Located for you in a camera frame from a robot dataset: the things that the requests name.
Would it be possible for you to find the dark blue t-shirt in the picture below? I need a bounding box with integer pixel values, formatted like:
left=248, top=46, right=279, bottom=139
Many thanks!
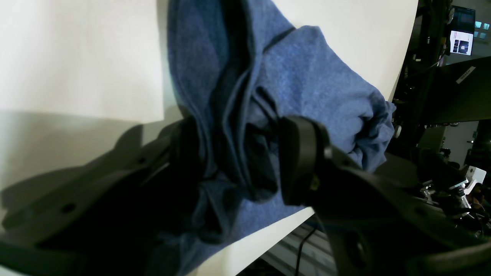
left=145, top=0, right=395, bottom=276

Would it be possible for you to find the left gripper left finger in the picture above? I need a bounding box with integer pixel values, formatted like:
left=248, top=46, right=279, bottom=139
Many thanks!
left=1, top=117, right=201, bottom=276

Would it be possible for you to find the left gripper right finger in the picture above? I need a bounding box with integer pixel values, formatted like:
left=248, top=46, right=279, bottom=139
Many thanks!
left=279, top=117, right=490, bottom=276

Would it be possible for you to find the wall monitor screen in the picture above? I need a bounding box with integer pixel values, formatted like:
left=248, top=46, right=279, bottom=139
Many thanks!
left=448, top=5, right=476, bottom=56

